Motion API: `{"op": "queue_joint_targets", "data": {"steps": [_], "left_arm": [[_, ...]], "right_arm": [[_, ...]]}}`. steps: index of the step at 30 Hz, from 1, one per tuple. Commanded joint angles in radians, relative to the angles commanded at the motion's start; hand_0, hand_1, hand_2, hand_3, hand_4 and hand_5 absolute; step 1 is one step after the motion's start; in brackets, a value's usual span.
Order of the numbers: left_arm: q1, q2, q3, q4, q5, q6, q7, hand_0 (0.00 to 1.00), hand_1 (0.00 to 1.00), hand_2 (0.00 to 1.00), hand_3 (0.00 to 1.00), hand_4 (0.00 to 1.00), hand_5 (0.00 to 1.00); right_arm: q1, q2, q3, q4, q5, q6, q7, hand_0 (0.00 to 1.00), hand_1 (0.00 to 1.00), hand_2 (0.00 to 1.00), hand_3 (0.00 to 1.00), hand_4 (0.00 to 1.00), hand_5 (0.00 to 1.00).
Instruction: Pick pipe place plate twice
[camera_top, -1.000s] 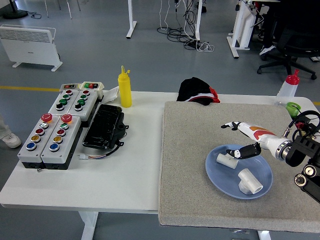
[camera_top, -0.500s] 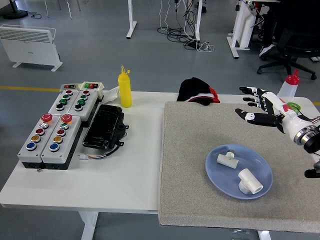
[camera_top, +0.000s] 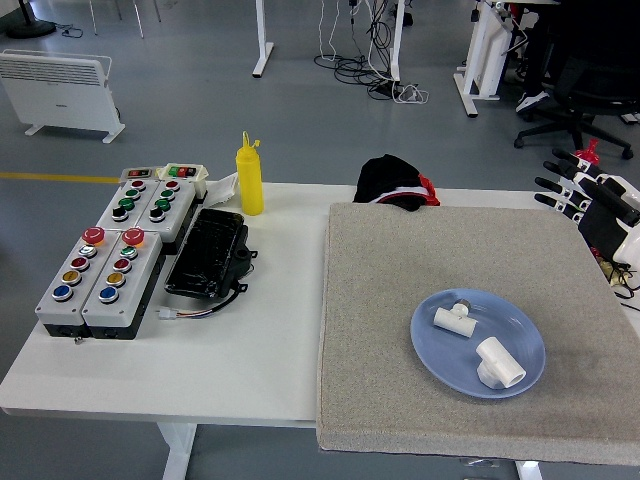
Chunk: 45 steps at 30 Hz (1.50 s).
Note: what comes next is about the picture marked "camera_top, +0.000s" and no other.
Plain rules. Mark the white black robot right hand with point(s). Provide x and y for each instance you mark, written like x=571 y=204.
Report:
x=607 y=215

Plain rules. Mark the large white tee pipe fitting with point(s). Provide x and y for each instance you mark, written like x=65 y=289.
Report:
x=500 y=362

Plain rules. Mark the small white tee pipe fitting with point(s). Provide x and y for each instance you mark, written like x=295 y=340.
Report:
x=452 y=321

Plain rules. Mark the blue plastic plate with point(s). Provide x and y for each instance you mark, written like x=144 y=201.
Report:
x=445 y=350

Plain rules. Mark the clear squeeze bottle red cap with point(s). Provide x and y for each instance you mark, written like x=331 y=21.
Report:
x=590 y=151

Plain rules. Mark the seated person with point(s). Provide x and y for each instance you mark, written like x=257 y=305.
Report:
x=545 y=50

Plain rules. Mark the black red white cloth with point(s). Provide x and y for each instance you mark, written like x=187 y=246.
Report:
x=390 y=182

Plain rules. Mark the grey-brown mat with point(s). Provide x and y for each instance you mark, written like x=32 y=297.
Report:
x=400 y=300

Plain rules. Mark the white table leg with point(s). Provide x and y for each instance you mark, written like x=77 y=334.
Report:
x=177 y=450
x=529 y=471

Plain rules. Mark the white desk leg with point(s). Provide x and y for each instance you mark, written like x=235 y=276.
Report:
x=396 y=45
x=262 y=35

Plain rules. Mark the yellow squeeze bottle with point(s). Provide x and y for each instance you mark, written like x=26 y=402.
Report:
x=249 y=185

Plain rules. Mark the white paper booklet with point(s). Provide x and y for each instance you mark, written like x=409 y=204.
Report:
x=222 y=190

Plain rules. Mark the black wrapped electronic module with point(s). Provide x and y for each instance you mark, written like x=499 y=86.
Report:
x=207 y=252

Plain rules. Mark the grey button box green buttons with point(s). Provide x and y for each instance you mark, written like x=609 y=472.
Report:
x=125 y=200
x=167 y=205

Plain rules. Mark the grey button box red mushroom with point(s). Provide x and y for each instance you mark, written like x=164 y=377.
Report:
x=117 y=300
x=62 y=295

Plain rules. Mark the white electric heater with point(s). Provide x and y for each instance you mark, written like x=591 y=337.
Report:
x=55 y=100

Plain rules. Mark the black round stand base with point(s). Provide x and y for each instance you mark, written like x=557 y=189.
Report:
x=30 y=27

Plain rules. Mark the white desk frame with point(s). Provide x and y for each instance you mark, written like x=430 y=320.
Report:
x=482 y=55

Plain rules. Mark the cream switch box green red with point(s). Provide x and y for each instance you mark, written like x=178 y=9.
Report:
x=182 y=172

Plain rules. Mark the small grey switch box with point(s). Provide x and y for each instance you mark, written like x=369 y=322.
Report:
x=137 y=173

